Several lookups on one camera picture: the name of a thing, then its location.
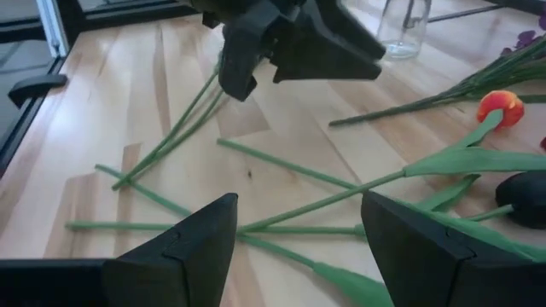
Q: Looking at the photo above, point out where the black table edge clamp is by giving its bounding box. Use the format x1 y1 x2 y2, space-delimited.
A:
7 72 69 108

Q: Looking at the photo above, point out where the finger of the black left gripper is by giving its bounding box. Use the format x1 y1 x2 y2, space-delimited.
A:
293 0 387 61
272 53 382 83

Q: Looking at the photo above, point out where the yellow orange artificial tulip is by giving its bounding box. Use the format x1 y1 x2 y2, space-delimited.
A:
236 89 546 234

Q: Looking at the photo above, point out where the clear glass vase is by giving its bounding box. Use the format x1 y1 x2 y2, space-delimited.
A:
375 0 433 60

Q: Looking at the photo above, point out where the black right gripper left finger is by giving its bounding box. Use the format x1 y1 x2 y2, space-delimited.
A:
104 192 239 307

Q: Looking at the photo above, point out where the dark maroon artificial tulip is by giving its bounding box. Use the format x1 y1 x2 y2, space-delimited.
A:
94 164 396 307

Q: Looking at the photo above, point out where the purple artificial flower bunch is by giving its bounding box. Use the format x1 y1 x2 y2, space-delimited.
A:
328 12 546 128

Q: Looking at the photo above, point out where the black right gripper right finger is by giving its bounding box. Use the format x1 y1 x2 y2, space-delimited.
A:
361 190 546 307

